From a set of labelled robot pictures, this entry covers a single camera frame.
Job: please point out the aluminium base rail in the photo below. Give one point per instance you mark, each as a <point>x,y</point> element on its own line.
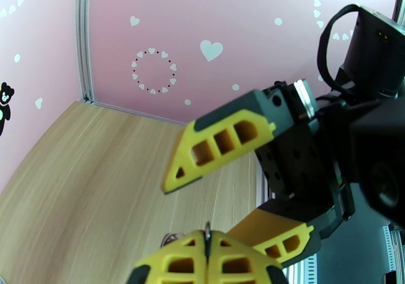
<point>262,185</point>

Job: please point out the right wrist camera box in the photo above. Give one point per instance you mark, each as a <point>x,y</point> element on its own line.
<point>373,49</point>

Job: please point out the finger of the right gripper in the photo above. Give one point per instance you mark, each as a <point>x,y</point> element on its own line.
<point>186,153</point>
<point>269,226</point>

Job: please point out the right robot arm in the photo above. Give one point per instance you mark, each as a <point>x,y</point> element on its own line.
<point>379,153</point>

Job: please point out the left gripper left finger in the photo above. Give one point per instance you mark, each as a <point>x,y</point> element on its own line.
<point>177,261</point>

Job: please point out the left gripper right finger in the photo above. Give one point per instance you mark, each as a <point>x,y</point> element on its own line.
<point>240,261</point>

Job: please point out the grey metal lower panel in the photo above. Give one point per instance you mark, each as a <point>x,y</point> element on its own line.
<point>354,261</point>

